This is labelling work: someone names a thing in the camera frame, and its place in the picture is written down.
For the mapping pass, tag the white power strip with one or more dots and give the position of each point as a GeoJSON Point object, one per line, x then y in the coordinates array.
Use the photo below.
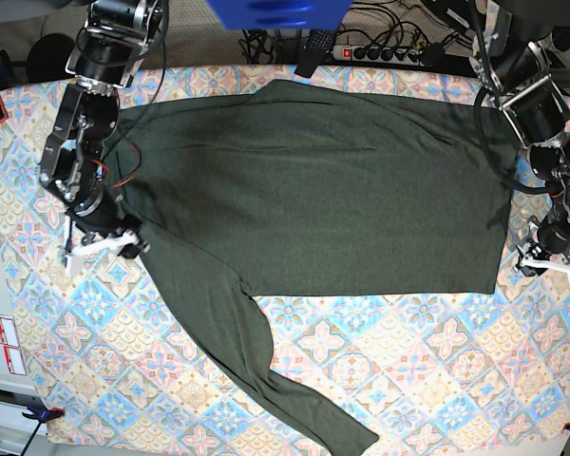
{"type": "Point", "coordinates": [376, 54]}

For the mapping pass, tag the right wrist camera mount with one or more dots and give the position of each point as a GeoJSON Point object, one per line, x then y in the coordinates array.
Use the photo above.
{"type": "Point", "coordinates": [74, 255]}

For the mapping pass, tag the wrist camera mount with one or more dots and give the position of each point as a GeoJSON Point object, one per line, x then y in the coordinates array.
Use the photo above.
{"type": "Point", "coordinates": [546, 264]}
{"type": "Point", "coordinates": [74, 255]}

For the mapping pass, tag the black round stand base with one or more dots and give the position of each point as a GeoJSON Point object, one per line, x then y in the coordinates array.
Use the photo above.
{"type": "Point", "coordinates": [47, 59]}

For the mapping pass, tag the dark green long-sleeve shirt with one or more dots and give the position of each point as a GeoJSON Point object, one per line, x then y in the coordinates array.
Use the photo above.
{"type": "Point", "coordinates": [298, 190]}

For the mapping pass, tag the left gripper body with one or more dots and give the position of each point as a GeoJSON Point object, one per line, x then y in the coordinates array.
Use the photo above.
{"type": "Point", "coordinates": [548, 238]}

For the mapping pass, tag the red white labels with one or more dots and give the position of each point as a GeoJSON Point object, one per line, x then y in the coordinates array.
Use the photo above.
{"type": "Point", "coordinates": [10, 347]}

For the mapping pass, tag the black remote control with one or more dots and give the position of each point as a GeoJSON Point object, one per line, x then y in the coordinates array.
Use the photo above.
{"type": "Point", "coordinates": [318, 45]}

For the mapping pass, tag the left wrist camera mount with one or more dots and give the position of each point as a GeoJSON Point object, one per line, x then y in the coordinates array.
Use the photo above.
{"type": "Point", "coordinates": [546, 264]}

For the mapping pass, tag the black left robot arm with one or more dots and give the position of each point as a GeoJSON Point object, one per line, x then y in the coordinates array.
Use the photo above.
{"type": "Point", "coordinates": [513, 66]}

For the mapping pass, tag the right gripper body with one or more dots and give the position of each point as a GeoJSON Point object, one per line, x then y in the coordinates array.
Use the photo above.
{"type": "Point", "coordinates": [101, 216]}

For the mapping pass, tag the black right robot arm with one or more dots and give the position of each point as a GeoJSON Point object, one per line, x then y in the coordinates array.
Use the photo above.
{"type": "Point", "coordinates": [108, 50]}

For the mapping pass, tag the blue plastic box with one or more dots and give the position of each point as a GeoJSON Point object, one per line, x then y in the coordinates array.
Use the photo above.
{"type": "Point", "coordinates": [280, 14]}

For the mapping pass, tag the blue clamp bottom left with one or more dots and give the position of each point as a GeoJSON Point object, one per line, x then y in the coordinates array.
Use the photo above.
{"type": "Point", "coordinates": [40, 416]}

